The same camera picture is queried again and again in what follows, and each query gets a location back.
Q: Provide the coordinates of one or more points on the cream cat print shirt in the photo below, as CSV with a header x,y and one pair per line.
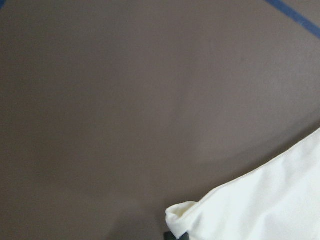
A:
x,y
280,200

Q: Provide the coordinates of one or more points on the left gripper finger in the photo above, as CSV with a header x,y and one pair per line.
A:
x,y
168,235

